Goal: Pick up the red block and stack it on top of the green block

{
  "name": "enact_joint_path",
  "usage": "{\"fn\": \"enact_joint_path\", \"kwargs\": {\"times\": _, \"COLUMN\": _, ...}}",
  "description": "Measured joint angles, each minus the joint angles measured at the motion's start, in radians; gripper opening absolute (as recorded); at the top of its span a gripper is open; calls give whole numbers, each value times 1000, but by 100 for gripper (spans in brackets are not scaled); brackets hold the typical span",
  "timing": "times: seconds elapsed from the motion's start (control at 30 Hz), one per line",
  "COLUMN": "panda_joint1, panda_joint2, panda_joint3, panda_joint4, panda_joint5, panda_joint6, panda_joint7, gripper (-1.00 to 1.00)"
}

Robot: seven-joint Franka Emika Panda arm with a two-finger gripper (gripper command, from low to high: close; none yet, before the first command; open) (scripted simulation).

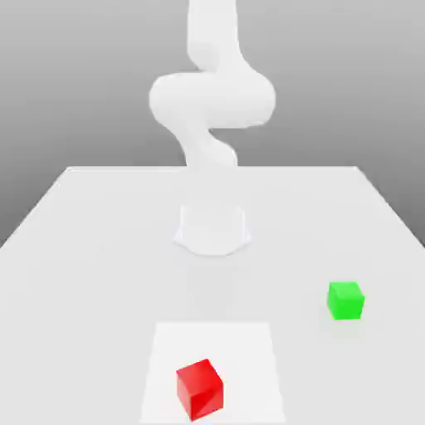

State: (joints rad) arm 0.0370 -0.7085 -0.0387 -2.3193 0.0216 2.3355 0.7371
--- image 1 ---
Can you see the small green cube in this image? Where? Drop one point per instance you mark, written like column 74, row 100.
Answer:
column 345, row 300

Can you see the small red cube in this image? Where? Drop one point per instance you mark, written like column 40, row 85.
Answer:
column 199, row 388

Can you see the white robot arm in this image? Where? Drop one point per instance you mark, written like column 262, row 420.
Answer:
column 212, row 99

